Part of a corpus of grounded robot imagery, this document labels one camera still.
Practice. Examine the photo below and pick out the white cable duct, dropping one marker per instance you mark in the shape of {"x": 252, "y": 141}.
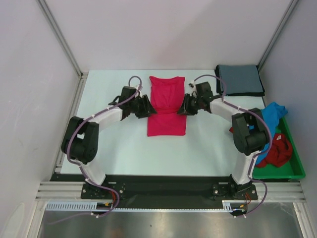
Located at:
{"x": 102, "y": 207}

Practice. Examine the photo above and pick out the right aluminium frame post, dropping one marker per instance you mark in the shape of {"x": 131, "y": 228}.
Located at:
{"x": 281, "y": 26}

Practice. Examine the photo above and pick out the folded grey t shirt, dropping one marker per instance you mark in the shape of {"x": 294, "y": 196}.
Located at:
{"x": 239, "y": 79}

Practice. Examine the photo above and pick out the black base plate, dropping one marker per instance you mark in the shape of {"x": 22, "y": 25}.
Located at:
{"x": 163, "y": 191}

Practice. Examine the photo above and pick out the folded black t shirt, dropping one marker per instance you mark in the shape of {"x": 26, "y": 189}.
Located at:
{"x": 218, "y": 81}

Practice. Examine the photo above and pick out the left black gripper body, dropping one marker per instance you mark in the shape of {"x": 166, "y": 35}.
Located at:
{"x": 132, "y": 104}

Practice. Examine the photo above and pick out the aluminium frame post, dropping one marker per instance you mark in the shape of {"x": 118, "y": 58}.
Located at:
{"x": 48, "y": 14}
{"x": 281, "y": 26}

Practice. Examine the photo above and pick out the green plastic bin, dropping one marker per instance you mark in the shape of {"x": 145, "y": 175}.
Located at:
{"x": 293, "y": 169}

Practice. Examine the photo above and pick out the left aluminium frame post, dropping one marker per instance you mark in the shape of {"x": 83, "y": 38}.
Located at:
{"x": 48, "y": 14}

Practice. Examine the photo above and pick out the dark red t shirt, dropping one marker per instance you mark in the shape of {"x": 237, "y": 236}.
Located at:
{"x": 280, "y": 153}

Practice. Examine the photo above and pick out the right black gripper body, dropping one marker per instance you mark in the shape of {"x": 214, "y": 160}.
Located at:
{"x": 199, "y": 99}

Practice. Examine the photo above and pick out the blue t shirt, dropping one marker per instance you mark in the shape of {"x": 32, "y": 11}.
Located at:
{"x": 271, "y": 115}

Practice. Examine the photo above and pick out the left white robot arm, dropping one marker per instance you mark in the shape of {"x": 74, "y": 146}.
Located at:
{"x": 81, "y": 139}

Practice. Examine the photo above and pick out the pink t shirt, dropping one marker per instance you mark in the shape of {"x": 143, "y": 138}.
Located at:
{"x": 166, "y": 98}

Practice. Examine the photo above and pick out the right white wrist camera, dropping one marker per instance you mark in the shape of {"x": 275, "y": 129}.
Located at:
{"x": 193, "y": 86}

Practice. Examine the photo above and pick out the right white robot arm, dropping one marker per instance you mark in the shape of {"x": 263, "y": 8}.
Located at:
{"x": 250, "y": 132}

